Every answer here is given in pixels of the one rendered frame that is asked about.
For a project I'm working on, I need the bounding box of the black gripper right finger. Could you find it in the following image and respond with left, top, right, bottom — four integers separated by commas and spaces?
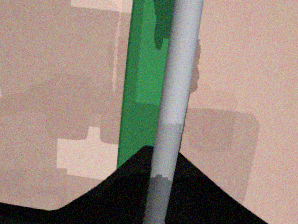
165, 152, 267, 224

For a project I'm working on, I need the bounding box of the grey tapered pin with dark red cap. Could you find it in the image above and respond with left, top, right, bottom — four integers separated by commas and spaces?
142, 0, 205, 224

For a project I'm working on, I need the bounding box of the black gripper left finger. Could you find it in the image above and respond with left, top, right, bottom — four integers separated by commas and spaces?
0, 145, 154, 224

